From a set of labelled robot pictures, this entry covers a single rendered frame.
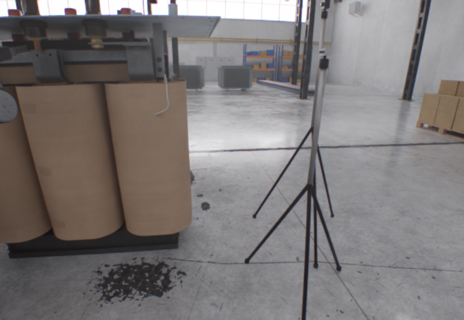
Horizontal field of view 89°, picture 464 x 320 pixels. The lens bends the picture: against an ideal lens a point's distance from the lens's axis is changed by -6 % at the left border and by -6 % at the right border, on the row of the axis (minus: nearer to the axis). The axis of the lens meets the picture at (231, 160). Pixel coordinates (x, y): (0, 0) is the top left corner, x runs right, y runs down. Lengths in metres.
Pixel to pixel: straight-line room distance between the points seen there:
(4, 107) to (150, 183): 0.74
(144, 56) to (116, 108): 0.29
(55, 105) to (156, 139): 0.50
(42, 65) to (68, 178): 0.57
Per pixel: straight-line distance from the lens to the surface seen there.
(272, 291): 1.56
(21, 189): 1.77
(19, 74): 1.69
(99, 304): 1.62
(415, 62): 13.36
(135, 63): 1.36
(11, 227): 1.88
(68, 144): 1.49
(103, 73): 1.51
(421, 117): 6.79
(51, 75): 1.50
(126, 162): 1.44
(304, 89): 10.61
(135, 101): 1.34
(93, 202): 1.60
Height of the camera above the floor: 1.15
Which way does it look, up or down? 20 degrees down
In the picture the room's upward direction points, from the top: 1 degrees clockwise
